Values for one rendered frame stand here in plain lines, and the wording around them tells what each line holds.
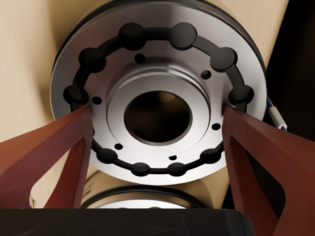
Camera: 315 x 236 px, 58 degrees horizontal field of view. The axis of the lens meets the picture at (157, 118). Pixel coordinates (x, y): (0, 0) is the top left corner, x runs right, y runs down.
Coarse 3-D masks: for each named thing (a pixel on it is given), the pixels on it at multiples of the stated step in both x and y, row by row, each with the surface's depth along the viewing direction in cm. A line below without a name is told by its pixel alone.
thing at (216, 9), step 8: (112, 0) 11; (120, 0) 11; (128, 0) 11; (184, 0) 11; (192, 0) 11; (200, 0) 11; (104, 8) 11; (208, 8) 11; (216, 8) 11; (88, 16) 11; (224, 16) 11; (80, 24) 12; (72, 32) 12; (64, 40) 12; (248, 40) 12; (256, 48) 12; (56, 56) 12
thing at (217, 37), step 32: (160, 0) 11; (96, 32) 11; (128, 32) 11; (160, 32) 11; (192, 32) 11; (224, 32) 11; (64, 64) 12; (96, 64) 12; (128, 64) 12; (160, 64) 12; (192, 64) 12; (224, 64) 12; (256, 64) 12; (64, 96) 13; (96, 96) 13; (224, 96) 13; (256, 96) 13; (96, 128) 14; (96, 160) 15; (128, 160) 15; (160, 160) 15; (192, 160) 15; (224, 160) 15
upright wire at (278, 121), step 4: (268, 100) 14; (268, 104) 14; (272, 104) 14; (268, 108) 14; (272, 108) 13; (276, 108) 13; (272, 112) 13; (276, 112) 13; (272, 116) 13; (276, 116) 13; (280, 116) 13; (276, 120) 13; (280, 120) 13; (276, 124) 13; (280, 124) 12; (284, 124) 12; (280, 128) 12; (284, 128) 12
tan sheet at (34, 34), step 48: (0, 0) 14; (48, 0) 14; (96, 0) 13; (240, 0) 13; (288, 0) 13; (0, 48) 15; (48, 48) 15; (0, 96) 17; (48, 96) 17; (144, 96) 17; (48, 192) 22
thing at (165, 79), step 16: (128, 80) 12; (144, 80) 12; (160, 80) 12; (176, 80) 12; (192, 80) 12; (112, 96) 12; (128, 96) 12; (192, 96) 12; (208, 96) 13; (112, 112) 13; (192, 112) 13; (208, 112) 13; (112, 128) 13; (128, 128) 13; (192, 128) 13; (128, 144) 14; (144, 144) 14; (160, 144) 14; (176, 144) 14; (192, 144) 14
